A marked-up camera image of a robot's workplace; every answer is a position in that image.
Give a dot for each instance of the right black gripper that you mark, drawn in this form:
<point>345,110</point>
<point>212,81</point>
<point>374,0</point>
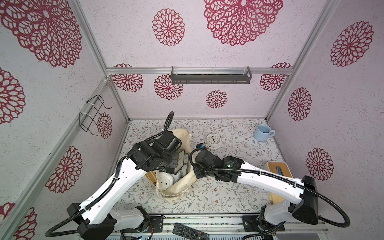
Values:
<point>197,169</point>

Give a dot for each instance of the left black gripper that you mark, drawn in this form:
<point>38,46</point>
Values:
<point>174,161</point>

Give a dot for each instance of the beige canvas tote bag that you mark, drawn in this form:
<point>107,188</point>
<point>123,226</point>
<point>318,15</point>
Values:
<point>181,188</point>

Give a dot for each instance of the black square alarm clock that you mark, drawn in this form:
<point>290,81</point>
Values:
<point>182,164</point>

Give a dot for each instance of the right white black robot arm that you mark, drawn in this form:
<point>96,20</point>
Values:
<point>300,195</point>

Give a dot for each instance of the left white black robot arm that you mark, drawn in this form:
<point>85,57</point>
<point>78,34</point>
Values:
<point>92,219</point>

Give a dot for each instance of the light blue mug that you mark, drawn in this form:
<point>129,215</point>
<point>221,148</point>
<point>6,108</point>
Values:
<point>263,132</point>

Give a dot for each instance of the black remote control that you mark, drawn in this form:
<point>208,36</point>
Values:
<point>189,233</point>

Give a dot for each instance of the blue pen on box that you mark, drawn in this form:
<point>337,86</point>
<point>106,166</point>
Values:
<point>279,171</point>

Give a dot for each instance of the white wooden top box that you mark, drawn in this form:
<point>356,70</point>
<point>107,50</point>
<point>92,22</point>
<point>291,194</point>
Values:
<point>271,167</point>

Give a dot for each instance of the yellow cloth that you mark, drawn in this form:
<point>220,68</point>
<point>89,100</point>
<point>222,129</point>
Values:
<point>275,199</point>

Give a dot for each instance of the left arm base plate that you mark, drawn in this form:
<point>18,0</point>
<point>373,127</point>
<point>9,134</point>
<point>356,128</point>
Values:
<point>153,224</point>

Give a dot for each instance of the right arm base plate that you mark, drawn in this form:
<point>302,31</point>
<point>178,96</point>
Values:
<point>252,223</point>

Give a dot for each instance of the black wire wall rack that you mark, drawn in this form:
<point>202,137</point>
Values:
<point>96,121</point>

